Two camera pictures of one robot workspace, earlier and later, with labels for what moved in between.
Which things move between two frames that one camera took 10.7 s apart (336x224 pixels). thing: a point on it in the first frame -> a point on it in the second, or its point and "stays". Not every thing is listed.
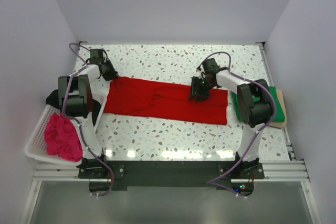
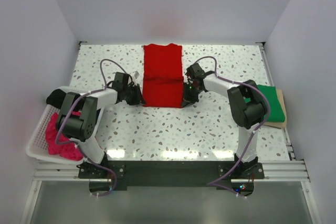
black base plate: (174, 174) stays
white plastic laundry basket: (36, 148) stays
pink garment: (62, 139) stays
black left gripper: (113, 73) -> (138, 99)
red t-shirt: (164, 100) -> (163, 82)
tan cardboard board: (282, 125) stays
